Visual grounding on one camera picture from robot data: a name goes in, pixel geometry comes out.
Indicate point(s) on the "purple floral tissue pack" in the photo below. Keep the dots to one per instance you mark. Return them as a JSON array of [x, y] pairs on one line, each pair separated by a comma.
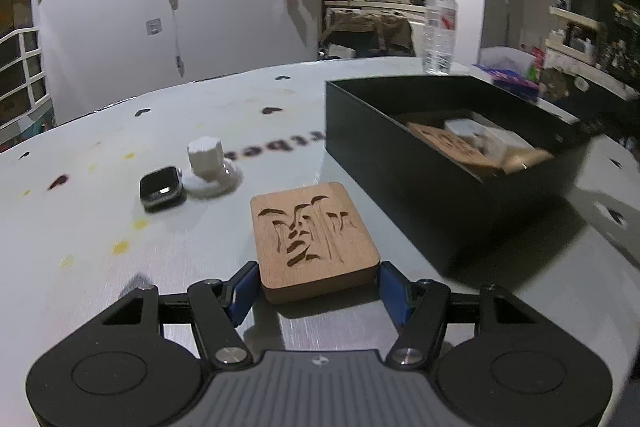
[[505, 74]]

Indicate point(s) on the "clear wall hook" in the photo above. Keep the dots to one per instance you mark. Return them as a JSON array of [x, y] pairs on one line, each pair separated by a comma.
[[153, 27]]

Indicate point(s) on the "white knob-shaped holder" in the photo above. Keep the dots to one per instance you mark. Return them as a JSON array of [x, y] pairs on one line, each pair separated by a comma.
[[206, 157]]

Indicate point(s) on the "chair with brown cloth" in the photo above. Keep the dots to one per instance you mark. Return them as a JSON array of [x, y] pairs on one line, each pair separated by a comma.
[[370, 32]]

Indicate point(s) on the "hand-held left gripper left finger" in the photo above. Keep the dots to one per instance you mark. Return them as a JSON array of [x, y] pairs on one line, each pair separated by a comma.
[[243, 289]]

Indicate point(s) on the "white items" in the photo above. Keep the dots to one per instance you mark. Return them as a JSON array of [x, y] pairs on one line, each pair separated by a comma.
[[470, 129]]

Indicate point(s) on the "cluttered white shelf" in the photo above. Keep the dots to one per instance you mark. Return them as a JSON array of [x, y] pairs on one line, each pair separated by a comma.
[[580, 37]]

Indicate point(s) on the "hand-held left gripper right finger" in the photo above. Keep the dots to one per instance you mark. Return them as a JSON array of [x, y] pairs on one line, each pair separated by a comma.
[[395, 297]]

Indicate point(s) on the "white-framed drawer cabinet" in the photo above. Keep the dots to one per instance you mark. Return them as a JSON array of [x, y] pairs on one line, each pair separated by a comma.
[[20, 72]]

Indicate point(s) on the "glass tank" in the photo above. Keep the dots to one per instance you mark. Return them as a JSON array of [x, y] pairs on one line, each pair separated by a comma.
[[15, 4]]

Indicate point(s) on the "black cardboard box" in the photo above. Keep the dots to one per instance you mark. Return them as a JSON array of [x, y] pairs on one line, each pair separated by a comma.
[[380, 147]]

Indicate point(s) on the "black smartwatch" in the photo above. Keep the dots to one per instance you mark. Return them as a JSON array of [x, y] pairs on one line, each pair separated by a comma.
[[161, 189]]

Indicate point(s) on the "clear plastic water bottle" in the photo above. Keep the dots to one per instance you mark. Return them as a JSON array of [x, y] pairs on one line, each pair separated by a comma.
[[440, 32]]

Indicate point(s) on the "carved wooden block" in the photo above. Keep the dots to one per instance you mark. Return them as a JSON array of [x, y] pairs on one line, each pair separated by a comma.
[[310, 227], [445, 143]]

